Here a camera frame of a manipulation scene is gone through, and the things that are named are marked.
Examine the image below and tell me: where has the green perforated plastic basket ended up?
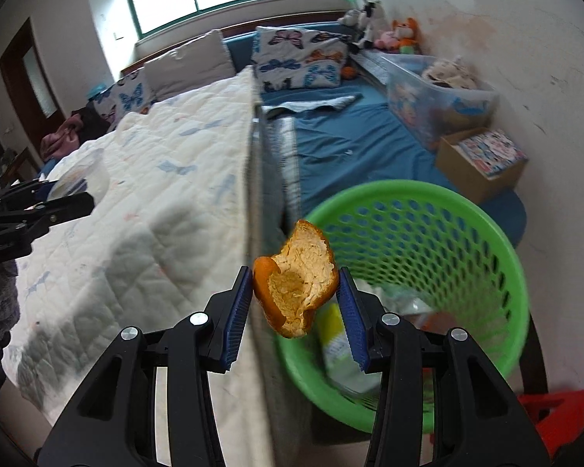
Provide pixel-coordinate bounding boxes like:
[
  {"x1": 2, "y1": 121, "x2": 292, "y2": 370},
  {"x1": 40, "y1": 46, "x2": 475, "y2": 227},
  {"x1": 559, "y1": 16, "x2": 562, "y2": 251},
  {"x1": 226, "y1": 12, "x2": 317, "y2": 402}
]
[{"x1": 275, "y1": 180, "x2": 530, "y2": 435}]

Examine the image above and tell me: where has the large butterfly print pillow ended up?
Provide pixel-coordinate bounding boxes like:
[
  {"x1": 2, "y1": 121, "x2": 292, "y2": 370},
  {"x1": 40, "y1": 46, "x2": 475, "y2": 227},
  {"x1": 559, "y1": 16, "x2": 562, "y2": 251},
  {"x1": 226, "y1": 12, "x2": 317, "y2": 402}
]
[{"x1": 250, "y1": 26, "x2": 351, "y2": 92}]

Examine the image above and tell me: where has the white quilt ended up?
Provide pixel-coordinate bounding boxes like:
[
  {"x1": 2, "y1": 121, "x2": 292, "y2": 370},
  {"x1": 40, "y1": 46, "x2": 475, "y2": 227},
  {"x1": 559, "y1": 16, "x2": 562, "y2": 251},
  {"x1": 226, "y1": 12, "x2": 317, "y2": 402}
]
[{"x1": 2, "y1": 65, "x2": 303, "y2": 467}]

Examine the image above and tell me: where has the yellow and white packet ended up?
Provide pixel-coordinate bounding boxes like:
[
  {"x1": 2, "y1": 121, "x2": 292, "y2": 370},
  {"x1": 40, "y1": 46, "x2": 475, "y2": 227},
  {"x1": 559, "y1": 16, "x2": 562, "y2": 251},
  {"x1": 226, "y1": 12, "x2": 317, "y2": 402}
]
[{"x1": 318, "y1": 302, "x2": 385, "y2": 395}]

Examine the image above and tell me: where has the clear plastic bag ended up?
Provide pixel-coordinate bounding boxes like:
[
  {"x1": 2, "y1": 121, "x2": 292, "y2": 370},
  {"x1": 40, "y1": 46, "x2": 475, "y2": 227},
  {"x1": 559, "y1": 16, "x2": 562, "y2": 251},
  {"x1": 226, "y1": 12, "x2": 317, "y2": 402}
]
[
  {"x1": 46, "y1": 148, "x2": 110, "y2": 202},
  {"x1": 360, "y1": 279, "x2": 434, "y2": 322}
]

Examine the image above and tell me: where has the orange peel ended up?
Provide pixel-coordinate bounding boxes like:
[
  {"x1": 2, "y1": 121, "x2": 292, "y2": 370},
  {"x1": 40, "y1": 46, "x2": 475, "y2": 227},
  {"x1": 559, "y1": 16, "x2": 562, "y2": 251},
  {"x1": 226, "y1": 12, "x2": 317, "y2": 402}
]
[{"x1": 252, "y1": 219, "x2": 340, "y2": 339}]

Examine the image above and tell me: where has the orange snack packet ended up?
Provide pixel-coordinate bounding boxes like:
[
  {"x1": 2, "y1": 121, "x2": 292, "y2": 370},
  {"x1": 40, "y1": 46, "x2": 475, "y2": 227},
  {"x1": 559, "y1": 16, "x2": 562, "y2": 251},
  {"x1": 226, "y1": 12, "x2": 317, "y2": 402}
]
[{"x1": 419, "y1": 311, "x2": 453, "y2": 334}]

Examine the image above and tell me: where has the grey striped blanket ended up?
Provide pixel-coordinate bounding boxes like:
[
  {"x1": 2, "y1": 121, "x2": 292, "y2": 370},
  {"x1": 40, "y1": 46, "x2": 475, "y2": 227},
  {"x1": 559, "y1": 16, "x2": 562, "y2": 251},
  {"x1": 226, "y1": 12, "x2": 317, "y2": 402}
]
[{"x1": 263, "y1": 93, "x2": 363, "y2": 210}]

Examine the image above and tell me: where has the pink plush toy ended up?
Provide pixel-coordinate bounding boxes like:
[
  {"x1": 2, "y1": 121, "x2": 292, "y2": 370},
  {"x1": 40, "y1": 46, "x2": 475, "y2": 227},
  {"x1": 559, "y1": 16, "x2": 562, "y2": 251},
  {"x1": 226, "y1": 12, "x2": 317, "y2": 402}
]
[{"x1": 374, "y1": 29, "x2": 400, "y2": 53}]

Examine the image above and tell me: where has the clear plastic storage bin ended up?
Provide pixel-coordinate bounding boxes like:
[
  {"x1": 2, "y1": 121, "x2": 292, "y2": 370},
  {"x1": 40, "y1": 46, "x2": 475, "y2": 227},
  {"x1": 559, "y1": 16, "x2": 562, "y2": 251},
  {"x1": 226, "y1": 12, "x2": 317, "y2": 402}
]
[{"x1": 380, "y1": 53, "x2": 500, "y2": 149}]

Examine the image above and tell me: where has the colourful picture book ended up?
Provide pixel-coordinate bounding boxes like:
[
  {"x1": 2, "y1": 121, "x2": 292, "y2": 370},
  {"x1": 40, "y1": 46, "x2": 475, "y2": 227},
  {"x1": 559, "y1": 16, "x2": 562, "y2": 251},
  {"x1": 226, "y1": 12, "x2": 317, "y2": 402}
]
[{"x1": 455, "y1": 129, "x2": 527, "y2": 176}]

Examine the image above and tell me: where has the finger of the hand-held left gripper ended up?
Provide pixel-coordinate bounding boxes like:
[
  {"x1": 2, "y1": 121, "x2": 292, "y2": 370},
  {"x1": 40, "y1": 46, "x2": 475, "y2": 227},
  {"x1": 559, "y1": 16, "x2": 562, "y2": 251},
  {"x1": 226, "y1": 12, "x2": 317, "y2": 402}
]
[
  {"x1": 0, "y1": 179, "x2": 59, "y2": 206},
  {"x1": 0, "y1": 191, "x2": 95, "y2": 241}
]

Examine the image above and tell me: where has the black and white cow plush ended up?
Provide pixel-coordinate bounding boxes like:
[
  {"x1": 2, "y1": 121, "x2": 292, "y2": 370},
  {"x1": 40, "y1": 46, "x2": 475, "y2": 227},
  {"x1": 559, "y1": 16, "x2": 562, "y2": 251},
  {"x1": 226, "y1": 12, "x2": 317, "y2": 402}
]
[{"x1": 355, "y1": 0, "x2": 387, "y2": 49}]

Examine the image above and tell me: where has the brown cardboard box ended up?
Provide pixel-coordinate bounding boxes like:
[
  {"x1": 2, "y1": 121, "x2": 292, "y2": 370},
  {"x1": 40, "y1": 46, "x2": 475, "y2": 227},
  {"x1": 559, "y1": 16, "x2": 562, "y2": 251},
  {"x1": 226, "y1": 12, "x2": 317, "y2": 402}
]
[{"x1": 435, "y1": 127, "x2": 529, "y2": 205}]

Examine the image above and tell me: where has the brown wooden door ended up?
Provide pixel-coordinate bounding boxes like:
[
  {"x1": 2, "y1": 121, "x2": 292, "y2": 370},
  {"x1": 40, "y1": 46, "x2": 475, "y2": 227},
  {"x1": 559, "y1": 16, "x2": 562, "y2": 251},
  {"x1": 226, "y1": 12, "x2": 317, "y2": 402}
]
[{"x1": 0, "y1": 17, "x2": 66, "y2": 120}]

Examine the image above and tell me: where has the orange fox plush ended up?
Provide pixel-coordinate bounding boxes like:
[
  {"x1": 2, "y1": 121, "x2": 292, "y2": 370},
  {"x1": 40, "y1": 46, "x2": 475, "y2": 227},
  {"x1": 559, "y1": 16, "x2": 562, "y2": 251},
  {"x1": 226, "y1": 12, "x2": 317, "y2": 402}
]
[{"x1": 392, "y1": 17, "x2": 422, "y2": 54}]

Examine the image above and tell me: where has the black metal frame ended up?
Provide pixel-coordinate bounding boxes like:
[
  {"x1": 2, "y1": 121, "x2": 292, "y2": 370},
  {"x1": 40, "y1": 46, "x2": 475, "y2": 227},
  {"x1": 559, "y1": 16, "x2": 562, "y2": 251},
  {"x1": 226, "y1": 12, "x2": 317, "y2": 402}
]
[{"x1": 518, "y1": 292, "x2": 548, "y2": 395}]

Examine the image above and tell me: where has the small butterfly print pillow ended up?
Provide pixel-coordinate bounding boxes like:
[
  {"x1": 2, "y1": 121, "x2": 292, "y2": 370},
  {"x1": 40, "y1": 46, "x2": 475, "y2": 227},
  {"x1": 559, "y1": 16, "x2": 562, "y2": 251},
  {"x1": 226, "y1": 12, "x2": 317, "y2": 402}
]
[{"x1": 90, "y1": 70, "x2": 159, "y2": 122}]

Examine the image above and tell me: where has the blue mattress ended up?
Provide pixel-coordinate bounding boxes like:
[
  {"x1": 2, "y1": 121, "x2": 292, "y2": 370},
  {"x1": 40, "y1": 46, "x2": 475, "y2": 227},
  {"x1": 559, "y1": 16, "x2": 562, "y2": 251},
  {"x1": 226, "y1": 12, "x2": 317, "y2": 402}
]
[{"x1": 224, "y1": 22, "x2": 527, "y2": 249}]

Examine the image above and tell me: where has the red plastic stool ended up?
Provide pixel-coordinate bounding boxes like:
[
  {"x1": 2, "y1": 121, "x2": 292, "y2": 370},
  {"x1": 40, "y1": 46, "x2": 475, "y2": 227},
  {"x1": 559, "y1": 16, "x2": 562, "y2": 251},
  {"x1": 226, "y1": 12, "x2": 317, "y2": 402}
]
[{"x1": 518, "y1": 389, "x2": 584, "y2": 458}]

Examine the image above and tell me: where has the white pillow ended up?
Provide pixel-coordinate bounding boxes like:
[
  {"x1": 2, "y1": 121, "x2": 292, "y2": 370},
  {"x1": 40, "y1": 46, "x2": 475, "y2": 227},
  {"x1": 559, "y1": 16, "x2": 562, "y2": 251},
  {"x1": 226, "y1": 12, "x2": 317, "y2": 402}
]
[{"x1": 143, "y1": 29, "x2": 237, "y2": 103}]

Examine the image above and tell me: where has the pink cloth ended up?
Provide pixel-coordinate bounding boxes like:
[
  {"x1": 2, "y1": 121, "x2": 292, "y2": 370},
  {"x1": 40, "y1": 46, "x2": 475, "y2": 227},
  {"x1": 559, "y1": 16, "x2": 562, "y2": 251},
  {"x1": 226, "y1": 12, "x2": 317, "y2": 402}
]
[{"x1": 40, "y1": 114, "x2": 83, "y2": 159}]

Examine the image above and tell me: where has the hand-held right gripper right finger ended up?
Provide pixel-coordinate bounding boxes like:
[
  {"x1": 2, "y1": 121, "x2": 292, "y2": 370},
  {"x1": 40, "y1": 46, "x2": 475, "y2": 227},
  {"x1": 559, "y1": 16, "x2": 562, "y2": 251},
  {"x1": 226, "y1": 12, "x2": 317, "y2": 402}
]
[{"x1": 338, "y1": 267, "x2": 551, "y2": 467}]

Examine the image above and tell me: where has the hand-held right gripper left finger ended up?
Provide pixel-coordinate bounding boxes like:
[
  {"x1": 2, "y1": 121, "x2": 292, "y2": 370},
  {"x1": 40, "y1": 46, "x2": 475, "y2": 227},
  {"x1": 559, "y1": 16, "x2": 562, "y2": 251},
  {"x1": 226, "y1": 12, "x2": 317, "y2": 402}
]
[{"x1": 36, "y1": 266, "x2": 254, "y2": 467}]

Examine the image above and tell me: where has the patterned cloth bundle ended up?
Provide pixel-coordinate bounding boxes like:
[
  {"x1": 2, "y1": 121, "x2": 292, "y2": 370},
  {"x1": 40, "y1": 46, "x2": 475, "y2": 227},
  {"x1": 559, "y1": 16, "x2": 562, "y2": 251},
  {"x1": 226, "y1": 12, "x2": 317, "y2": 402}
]
[{"x1": 421, "y1": 56, "x2": 480, "y2": 91}]

